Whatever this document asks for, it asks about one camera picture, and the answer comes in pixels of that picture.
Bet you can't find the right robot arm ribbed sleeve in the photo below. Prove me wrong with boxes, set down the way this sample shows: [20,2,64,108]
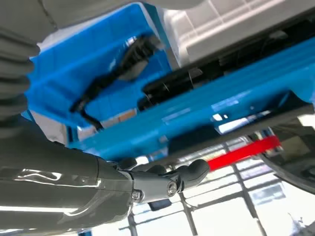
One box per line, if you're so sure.
[0,0,205,134]

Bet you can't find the red bar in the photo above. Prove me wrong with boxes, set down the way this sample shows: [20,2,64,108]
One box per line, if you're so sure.
[207,135,281,172]

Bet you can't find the pale ribbed plastic crate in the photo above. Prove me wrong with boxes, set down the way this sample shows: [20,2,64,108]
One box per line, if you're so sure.
[157,0,315,70]

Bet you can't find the large blue metal shelf rack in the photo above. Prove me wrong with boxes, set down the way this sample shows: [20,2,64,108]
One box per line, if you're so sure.
[22,2,315,163]

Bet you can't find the black trim part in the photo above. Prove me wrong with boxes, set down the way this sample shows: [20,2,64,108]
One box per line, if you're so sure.
[69,34,163,132]
[137,19,315,112]

